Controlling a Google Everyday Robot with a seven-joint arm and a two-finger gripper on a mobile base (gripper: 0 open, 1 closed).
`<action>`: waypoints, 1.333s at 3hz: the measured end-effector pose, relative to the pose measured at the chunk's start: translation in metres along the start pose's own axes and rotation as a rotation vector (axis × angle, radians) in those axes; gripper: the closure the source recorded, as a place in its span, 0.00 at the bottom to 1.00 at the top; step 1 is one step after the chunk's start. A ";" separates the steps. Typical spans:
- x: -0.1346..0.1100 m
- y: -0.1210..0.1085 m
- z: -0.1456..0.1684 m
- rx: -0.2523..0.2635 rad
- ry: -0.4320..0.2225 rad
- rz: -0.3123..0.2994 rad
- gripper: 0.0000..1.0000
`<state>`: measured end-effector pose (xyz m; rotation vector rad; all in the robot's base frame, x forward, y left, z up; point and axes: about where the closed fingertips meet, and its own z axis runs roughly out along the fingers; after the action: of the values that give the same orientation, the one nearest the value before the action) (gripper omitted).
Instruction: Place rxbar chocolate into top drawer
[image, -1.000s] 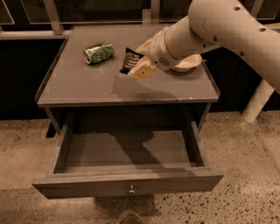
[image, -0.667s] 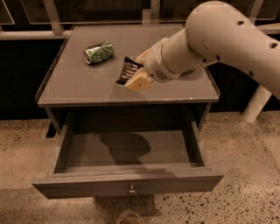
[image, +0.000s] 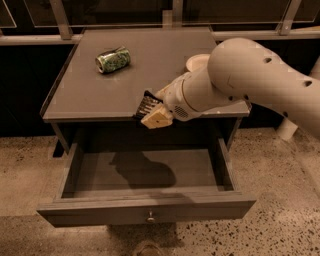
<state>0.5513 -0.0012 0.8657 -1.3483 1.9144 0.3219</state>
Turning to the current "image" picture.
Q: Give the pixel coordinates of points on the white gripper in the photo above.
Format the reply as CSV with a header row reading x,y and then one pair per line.
x,y
175,100

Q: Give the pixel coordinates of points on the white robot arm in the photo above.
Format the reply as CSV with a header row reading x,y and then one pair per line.
x,y
237,69

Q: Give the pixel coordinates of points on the open grey top drawer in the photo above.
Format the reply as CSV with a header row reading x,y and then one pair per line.
x,y
120,187

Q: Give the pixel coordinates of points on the round metal drawer knob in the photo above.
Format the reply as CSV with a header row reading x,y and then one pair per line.
x,y
150,218

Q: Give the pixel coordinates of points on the white paper bowl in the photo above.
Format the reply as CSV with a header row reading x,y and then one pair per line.
x,y
197,61

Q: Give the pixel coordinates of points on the crushed green soda can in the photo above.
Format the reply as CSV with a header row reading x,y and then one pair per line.
x,y
113,60

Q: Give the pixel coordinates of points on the grey wooden nightstand cabinet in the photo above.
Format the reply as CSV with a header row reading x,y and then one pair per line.
x,y
98,108

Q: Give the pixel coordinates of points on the metal railing frame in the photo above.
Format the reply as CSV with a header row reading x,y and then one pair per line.
x,y
64,21

